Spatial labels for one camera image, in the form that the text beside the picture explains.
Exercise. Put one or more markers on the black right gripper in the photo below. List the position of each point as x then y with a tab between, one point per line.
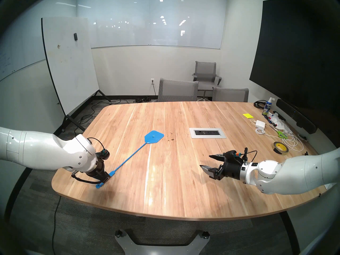
232	169

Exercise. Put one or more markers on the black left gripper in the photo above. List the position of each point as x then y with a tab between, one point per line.
97	170

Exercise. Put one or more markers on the blue plastic fly swatter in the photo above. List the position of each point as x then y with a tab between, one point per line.
154	137

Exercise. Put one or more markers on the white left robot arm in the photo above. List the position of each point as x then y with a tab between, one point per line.
34	151

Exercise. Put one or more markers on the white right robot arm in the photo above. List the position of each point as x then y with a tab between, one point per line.
305	169

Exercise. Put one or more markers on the small brown toy bug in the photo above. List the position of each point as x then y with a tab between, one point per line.
172	139

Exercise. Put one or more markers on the silver table power outlet box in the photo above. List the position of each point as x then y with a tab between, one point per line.
207	133

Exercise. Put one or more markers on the yellow sticky note pad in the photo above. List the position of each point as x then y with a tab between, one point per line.
247	115

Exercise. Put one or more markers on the white power adapter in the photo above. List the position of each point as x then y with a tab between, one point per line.
260	124

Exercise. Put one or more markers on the black and yellow tape roll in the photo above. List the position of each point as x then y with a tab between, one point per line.
276	148

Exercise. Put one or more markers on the grey mesh office chair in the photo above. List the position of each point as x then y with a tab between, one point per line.
178	91
230	95

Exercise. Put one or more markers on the clear bag of markers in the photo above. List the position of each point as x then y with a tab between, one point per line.
281	125

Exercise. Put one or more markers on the whiteboard cleaner spray bottle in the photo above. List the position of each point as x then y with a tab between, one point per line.
267	107

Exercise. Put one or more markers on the black video sound bar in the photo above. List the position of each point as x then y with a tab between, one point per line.
296	115

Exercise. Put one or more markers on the grey office chair with armrests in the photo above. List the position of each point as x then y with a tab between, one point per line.
205	71

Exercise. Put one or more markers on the white paper sheet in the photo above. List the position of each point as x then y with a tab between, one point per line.
328	186

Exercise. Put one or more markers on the mobile whiteboard on black stand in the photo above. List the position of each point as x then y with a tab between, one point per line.
69	66

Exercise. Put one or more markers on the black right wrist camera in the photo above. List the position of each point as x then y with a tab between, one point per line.
231	153

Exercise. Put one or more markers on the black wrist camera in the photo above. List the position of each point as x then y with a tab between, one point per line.
105	153
231	153

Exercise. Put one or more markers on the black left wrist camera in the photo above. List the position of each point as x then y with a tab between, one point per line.
105	153

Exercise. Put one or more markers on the large black wall screen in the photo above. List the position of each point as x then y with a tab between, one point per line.
297	58

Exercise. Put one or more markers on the large glass wall whiteboard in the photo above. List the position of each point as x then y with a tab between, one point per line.
159	31

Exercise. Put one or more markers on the glass wall board with handwriting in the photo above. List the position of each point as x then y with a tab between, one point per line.
24	39

